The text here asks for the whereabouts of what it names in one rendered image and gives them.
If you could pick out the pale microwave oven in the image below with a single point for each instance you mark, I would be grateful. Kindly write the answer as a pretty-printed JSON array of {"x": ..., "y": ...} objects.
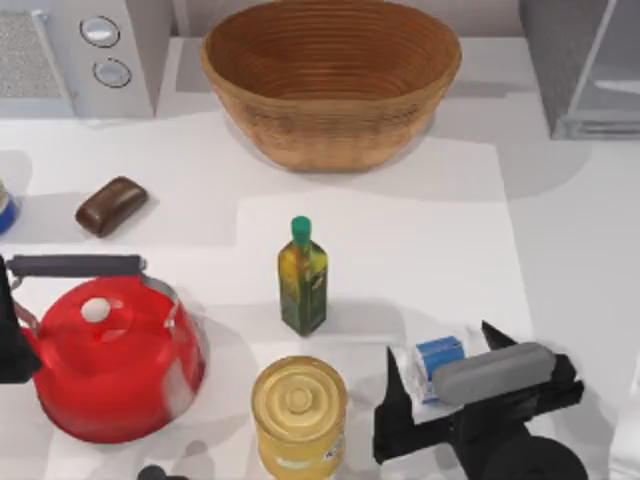
[{"x": 55, "y": 100}]

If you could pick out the brown wicker basket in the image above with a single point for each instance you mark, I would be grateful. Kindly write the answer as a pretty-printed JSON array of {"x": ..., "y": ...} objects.
[{"x": 330, "y": 115}]

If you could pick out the green bottle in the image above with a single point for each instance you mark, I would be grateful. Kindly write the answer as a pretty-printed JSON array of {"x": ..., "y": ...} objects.
[{"x": 303, "y": 287}]

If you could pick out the round grey microwave knob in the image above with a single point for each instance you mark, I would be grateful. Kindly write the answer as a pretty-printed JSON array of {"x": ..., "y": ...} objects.
[
  {"x": 112, "y": 72},
  {"x": 99, "y": 31}
]

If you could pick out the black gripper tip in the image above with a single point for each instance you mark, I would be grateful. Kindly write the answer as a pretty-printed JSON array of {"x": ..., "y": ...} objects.
[{"x": 12, "y": 345}]

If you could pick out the brown bread loaf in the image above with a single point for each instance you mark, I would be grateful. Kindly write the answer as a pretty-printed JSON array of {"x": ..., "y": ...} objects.
[{"x": 111, "y": 206}]

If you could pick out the blue can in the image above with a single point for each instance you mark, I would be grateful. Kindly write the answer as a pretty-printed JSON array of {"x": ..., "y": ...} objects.
[{"x": 6, "y": 212}]

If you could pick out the blue and white carton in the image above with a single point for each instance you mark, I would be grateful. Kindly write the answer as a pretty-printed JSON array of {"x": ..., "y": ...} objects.
[{"x": 434, "y": 357}]

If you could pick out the small black rounded object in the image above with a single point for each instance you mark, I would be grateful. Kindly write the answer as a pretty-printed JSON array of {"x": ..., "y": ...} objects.
[{"x": 155, "y": 473}]

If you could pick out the yellow can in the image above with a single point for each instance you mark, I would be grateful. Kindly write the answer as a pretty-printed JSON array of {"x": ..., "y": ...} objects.
[{"x": 299, "y": 420}]

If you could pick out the pale grey rounded box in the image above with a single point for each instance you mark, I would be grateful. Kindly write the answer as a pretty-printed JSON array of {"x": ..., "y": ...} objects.
[{"x": 492, "y": 372}]

